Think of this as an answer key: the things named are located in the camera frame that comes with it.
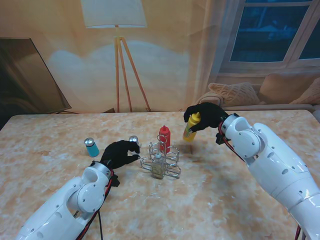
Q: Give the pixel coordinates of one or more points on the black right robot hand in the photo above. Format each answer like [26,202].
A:
[210,117]

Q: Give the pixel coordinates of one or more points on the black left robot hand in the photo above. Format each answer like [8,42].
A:
[117,153]

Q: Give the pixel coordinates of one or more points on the yellow squeeze bottle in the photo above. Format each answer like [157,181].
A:
[191,123]

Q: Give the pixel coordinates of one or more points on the white shaker with metal cap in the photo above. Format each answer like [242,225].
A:
[133,139]

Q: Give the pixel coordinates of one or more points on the clear square glass bottle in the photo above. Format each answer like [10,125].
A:
[158,168]

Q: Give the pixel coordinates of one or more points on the red squeeze bottle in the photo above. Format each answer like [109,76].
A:
[165,136]

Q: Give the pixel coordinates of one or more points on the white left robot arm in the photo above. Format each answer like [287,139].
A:
[57,212]

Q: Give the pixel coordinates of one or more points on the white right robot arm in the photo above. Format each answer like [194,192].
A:
[270,160]

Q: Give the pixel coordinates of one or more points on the teal shaker with metal cap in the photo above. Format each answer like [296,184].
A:
[92,150]

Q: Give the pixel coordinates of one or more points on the knitted beige cushion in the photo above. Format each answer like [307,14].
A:
[235,93]

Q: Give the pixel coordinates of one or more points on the beige sofa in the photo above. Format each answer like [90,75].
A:
[275,105]

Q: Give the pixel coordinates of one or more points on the dark flat television screen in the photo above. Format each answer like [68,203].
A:
[22,82]

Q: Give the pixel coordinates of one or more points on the tripod floor lamp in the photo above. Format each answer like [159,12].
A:
[115,15]

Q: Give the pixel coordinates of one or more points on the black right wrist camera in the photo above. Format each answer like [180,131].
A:
[220,138]

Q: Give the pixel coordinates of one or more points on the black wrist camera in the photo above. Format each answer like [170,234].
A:
[220,138]
[115,180]

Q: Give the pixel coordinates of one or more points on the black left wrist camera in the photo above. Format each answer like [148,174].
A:
[115,180]

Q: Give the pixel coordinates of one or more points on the window with white frame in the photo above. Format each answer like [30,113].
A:
[262,32]

